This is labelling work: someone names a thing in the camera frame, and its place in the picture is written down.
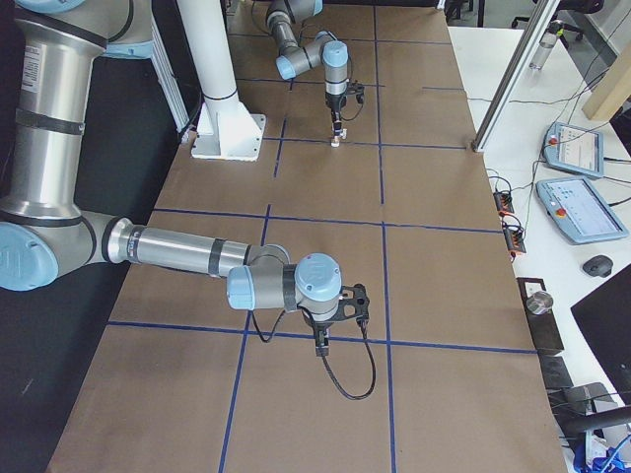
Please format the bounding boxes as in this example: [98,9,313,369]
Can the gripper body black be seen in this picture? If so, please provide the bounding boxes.
[325,92,346,113]
[303,312,334,337]

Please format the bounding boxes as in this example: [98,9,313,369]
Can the brass valve white PPR ends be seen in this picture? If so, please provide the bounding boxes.
[330,128,347,148]

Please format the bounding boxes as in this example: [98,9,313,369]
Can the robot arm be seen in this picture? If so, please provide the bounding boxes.
[1,58,176,377]
[266,0,349,147]

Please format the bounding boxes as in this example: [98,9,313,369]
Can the orange black connector strip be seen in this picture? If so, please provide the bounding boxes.
[493,190,526,260]

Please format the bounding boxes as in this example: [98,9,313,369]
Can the clear water bottle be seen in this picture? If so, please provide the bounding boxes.
[528,20,564,70]

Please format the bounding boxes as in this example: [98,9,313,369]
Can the steel cylinder weight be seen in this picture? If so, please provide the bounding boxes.
[526,291,554,315]

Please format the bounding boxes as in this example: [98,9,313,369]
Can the black box on table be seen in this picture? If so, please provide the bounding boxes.
[517,277,564,356]

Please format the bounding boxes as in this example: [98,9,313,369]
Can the far teach pendant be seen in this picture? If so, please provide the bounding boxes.
[542,121,604,179]

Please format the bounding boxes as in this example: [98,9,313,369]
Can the teach pendant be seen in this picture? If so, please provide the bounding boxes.
[535,176,629,244]
[542,121,604,179]

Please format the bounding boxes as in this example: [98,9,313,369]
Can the near teach pendant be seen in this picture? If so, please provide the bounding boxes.
[535,176,629,244]

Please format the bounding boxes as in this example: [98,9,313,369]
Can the wooden beam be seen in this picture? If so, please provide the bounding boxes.
[583,43,631,121]

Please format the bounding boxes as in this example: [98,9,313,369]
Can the black computer mouse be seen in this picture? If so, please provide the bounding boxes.
[582,254,613,278]

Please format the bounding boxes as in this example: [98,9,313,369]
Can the black camera cable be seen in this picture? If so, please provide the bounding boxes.
[248,304,378,400]

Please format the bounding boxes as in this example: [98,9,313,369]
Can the white pedestal column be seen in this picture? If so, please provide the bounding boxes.
[177,0,266,162]

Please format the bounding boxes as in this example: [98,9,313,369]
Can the aluminium frame post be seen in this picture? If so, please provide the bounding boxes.
[471,0,560,153]

